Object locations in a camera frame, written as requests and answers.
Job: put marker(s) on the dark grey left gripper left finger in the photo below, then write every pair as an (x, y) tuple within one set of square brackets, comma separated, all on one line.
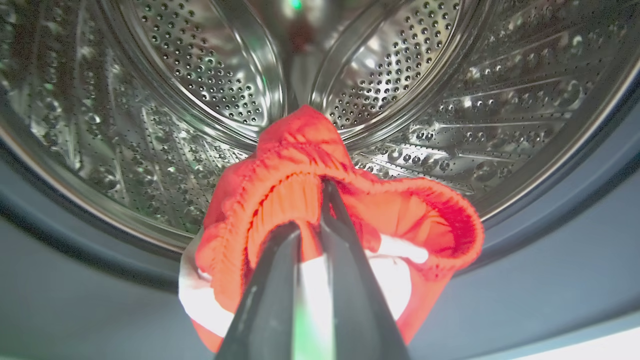
[(270, 310)]

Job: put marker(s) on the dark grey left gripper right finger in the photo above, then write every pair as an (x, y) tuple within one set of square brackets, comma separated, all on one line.
[(352, 300)]

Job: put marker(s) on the red and white knit garment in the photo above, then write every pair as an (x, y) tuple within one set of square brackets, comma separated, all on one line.
[(295, 175)]

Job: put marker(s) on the stainless steel washing machine drum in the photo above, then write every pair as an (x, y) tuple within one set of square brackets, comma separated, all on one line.
[(150, 100)]

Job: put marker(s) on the grey rubber door gasket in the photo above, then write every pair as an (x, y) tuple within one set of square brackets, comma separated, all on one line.
[(75, 280)]

